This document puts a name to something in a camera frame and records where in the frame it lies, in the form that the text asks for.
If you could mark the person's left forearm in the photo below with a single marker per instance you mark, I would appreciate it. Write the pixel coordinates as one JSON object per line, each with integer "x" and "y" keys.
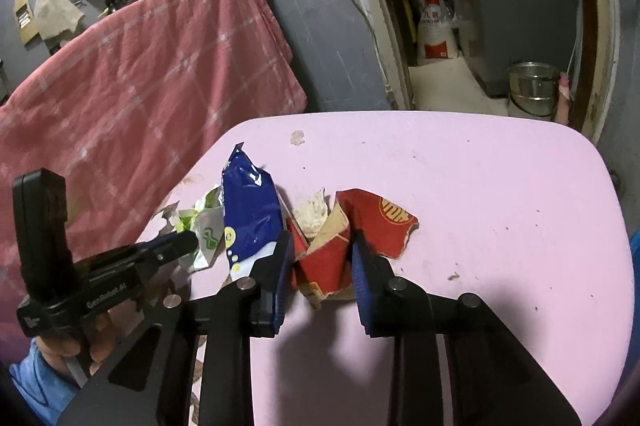
{"x": 30, "y": 386}

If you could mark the wooden brush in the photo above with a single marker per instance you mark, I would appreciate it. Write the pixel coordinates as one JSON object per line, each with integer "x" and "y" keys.
{"x": 24, "y": 19}

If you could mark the white green snack wrapper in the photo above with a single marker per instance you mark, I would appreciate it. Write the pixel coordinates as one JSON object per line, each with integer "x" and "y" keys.
{"x": 207, "y": 236}

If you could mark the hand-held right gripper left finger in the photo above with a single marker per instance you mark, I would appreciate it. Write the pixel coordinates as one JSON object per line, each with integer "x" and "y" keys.
{"x": 280, "y": 286}

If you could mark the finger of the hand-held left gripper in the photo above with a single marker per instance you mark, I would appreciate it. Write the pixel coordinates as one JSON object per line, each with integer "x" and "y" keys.
{"x": 177, "y": 245}
{"x": 152, "y": 246}

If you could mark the small beige scrap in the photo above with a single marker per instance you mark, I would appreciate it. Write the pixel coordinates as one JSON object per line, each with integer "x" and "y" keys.
{"x": 298, "y": 138}

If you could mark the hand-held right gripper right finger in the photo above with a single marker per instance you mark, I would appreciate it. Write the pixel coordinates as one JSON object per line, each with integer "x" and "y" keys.
{"x": 362, "y": 286}

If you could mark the blue plastic bucket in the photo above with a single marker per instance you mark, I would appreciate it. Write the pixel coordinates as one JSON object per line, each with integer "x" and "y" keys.
{"x": 635, "y": 251}

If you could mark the blue snack wrapper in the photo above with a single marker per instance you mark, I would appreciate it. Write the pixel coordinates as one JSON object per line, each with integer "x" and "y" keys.
{"x": 247, "y": 211}

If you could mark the person's left hand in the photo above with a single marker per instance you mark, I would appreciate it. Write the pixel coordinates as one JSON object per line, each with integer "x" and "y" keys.
{"x": 60, "y": 347}

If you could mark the hanging beige rag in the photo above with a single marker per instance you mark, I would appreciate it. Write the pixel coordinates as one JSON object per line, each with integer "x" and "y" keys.
{"x": 57, "y": 14}

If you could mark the white sack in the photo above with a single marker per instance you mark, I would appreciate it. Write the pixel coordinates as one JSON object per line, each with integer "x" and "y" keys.
{"x": 437, "y": 31}

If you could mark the pink plaid cloth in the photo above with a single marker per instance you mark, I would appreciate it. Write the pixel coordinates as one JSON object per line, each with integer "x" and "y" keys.
{"x": 150, "y": 81}

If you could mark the pink floral blanket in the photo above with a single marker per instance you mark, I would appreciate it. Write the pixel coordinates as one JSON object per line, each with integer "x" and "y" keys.
{"x": 500, "y": 206}

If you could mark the beige paper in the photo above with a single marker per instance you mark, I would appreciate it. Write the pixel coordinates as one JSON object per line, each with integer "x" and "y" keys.
{"x": 310, "y": 212}

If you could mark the steel pot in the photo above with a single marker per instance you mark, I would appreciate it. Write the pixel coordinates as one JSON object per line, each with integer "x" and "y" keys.
{"x": 532, "y": 91}

